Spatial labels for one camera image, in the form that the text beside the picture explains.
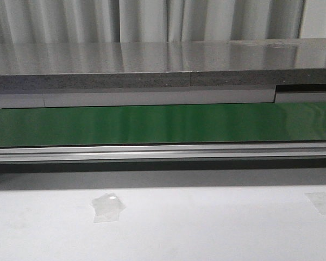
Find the white pleated curtain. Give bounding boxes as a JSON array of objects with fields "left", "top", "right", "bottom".
[{"left": 0, "top": 1, "right": 326, "bottom": 44}]

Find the grey panel under countertop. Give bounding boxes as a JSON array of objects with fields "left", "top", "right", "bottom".
[{"left": 0, "top": 84, "right": 326, "bottom": 109}]

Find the clear tape patch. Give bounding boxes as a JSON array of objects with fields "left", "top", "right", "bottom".
[
  {"left": 305, "top": 192, "right": 326, "bottom": 215},
  {"left": 91, "top": 193, "right": 126, "bottom": 223}
]

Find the clear tape patch left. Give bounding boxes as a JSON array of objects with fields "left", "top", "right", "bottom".
[{"left": 91, "top": 193, "right": 126, "bottom": 223}]

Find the grey stone countertop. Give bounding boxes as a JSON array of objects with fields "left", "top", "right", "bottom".
[{"left": 0, "top": 39, "right": 326, "bottom": 93}]

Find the aluminium conveyor side rail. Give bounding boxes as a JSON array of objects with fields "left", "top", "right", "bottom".
[{"left": 0, "top": 141, "right": 326, "bottom": 163}]

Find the clear tape patch right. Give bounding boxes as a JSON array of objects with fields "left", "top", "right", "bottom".
[{"left": 305, "top": 192, "right": 326, "bottom": 215}]

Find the green conveyor belt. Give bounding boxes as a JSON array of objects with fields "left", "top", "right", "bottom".
[{"left": 0, "top": 102, "right": 326, "bottom": 147}]

